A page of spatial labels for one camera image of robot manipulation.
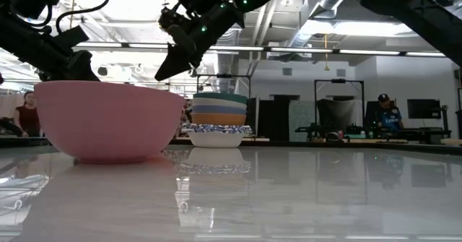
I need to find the black aluminium table frame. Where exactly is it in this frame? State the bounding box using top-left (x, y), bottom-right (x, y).
top-left (0, 136), bottom-right (462, 155)

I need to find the pink bowl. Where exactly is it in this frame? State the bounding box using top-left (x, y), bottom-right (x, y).
top-left (34, 80), bottom-right (186, 165)

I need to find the silver ventilation duct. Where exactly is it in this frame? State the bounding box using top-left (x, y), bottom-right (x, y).
top-left (288, 0), bottom-right (349, 50)
top-left (216, 28), bottom-right (242, 95)

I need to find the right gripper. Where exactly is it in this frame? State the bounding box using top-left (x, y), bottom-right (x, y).
top-left (154, 3), bottom-right (246, 82)

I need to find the long ceiling light strip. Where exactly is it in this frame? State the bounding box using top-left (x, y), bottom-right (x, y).
top-left (74, 41), bottom-right (447, 58)

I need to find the floral patterned cloth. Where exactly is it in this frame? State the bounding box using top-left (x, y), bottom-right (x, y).
top-left (183, 99), bottom-right (194, 134)

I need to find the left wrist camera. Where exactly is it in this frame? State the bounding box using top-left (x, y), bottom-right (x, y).
top-left (53, 25), bottom-right (90, 51)

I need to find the orange bowl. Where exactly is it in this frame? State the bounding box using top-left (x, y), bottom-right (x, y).
top-left (190, 112), bottom-right (248, 126)

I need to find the teal green bowl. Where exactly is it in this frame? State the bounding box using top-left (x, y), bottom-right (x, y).
top-left (193, 92), bottom-right (249, 105)

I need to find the black monitor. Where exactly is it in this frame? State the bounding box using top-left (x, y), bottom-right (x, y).
top-left (364, 100), bottom-right (380, 127)
top-left (406, 98), bottom-right (443, 120)

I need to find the person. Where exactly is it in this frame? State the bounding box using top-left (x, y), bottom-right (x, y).
top-left (13, 91), bottom-right (43, 138)
top-left (375, 93), bottom-right (404, 134)

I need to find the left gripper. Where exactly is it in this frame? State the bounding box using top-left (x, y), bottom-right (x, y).
top-left (38, 50), bottom-right (101, 83)

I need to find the blue patterned paper bowl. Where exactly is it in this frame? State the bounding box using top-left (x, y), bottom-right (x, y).
top-left (181, 125), bottom-right (253, 149)
top-left (181, 123), bottom-right (253, 131)

